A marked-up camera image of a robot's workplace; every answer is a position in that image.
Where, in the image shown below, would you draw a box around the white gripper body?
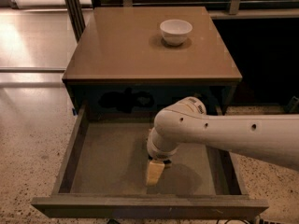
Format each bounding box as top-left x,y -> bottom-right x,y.
147,129 -> 178,161

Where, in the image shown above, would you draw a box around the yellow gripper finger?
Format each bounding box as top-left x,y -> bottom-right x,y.
146,160 -> 164,186

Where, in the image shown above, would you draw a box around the brown cabinet with glossy top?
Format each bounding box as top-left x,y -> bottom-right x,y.
63,7 -> 242,119

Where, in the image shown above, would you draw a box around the dark metal window frame post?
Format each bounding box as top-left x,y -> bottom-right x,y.
64,0 -> 85,41

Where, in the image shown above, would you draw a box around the cables on floor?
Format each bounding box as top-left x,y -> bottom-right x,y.
214,216 -> 283,224

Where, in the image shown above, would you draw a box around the dark green yellow sponge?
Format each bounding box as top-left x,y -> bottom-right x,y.
148,156 -> 172,168

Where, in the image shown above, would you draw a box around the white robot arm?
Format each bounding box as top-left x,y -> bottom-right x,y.
146,97 -> 299,186

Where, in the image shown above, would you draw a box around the white ceramic bowl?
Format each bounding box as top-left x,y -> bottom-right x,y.
160,20 -> 192,46

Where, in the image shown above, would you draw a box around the open grey top drawer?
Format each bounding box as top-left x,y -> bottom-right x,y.
32,107 -> 268,220

